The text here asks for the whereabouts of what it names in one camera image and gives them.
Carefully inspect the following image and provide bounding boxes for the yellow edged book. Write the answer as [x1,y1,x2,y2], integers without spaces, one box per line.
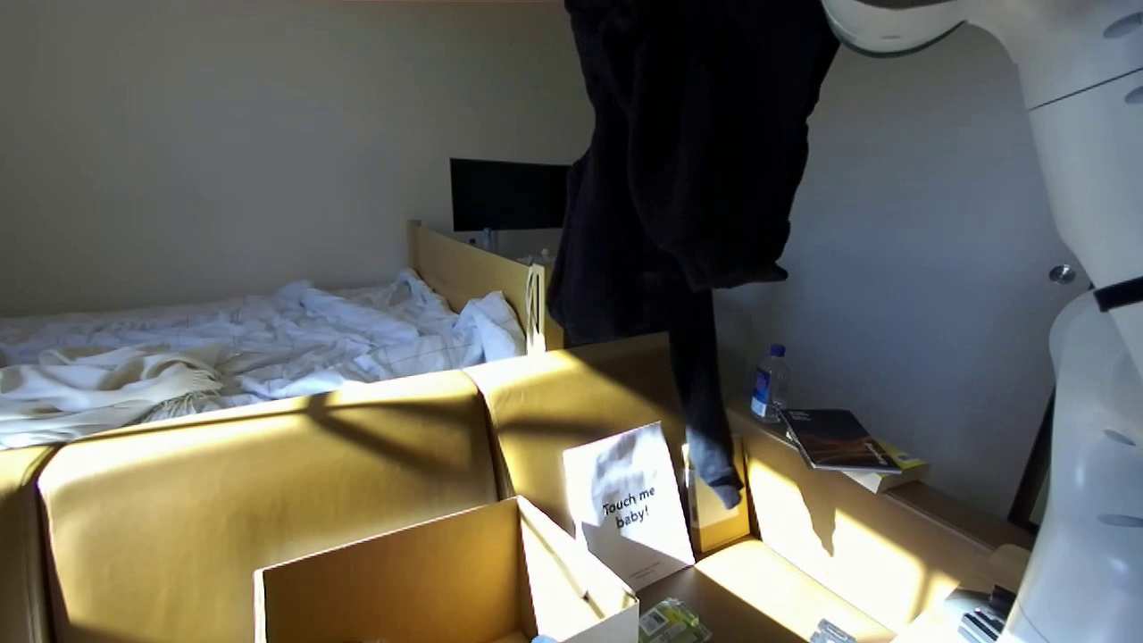
[841,440,933,496]

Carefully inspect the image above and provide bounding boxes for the black jersey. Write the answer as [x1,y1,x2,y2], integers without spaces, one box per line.
[548,0,845,512]

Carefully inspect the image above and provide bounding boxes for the small flat cardboard box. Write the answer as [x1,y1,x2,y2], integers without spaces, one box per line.
[679,433,759,556]

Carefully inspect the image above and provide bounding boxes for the white printed paper sign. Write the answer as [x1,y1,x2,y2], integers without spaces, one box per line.
[559,416,701,567]

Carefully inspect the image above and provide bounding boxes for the wooden bed frame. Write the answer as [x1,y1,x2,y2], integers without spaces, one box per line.
[406,219,573,358]

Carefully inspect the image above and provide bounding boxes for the crumpled white bed sheets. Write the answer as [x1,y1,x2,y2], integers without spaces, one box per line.
[0,266,530,452]

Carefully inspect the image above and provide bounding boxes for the open brown cardboard box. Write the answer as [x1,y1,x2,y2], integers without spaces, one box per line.
[250,490,643,643]

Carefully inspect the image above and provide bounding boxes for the brown cardboard wall panel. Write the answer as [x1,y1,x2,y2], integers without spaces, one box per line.
[641,401,1037,643]
[0,368,506,643]
[462,330,737,539]

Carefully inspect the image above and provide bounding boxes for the dark cover book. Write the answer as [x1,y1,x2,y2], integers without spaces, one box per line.
[779,405,893,472]

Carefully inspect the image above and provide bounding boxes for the black computer monitor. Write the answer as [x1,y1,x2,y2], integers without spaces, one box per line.
[447,153,574,235]

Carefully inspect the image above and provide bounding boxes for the green printed packet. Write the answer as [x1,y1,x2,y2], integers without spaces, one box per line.
[633,597,715,643]

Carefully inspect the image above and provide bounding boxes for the clear plastic water bottle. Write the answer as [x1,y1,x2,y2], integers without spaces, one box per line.
[746,338,789,428]

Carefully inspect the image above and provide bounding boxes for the white electronic device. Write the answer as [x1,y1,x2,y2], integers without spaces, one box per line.
[893,586,1018,643]

